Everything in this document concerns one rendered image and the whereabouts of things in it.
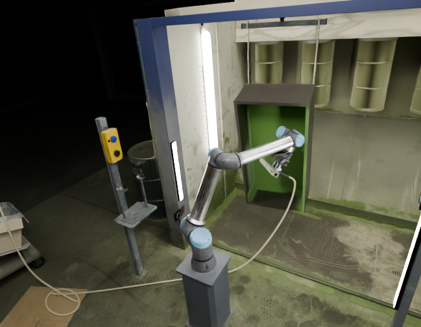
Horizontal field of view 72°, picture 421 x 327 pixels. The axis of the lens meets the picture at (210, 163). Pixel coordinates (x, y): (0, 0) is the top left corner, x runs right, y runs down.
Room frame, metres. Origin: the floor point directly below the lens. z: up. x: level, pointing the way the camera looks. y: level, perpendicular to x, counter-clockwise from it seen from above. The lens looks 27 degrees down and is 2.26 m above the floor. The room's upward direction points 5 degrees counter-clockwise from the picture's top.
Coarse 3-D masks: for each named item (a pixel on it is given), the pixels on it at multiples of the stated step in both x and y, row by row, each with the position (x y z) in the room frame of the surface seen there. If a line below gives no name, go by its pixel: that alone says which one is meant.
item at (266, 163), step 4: (260, 160) 2.23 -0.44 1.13; (264, 160) 2.18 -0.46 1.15; (264, 164) 2.14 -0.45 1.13; (268, 164) 2.09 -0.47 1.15; (268, 168) 2.06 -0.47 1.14; (272, 168) 2.01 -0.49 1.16; (272, 172) 1.97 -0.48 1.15; (276, 172) 1.95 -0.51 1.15; (280, 172) 2.06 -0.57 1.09; (276, 176) 1.95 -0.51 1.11; (288, 176) 2.07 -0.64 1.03
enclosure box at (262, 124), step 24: (240, 96) 2.41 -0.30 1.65; (264, 96) 2.33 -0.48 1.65; (288, 96) 2.26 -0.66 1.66; (312, 96) 2.21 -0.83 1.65; (240, 120) 2.48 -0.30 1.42; (264, 120) 2.65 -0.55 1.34; (288, 120) 2.55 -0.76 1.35; (312, 120) 2.35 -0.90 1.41; (240, 144) 2.42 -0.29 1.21; (264, 168) 2.78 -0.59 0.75; (288, 168) 2.65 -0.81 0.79; (264, 192) 2.68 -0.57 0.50; (288, 192) 2.62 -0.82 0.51
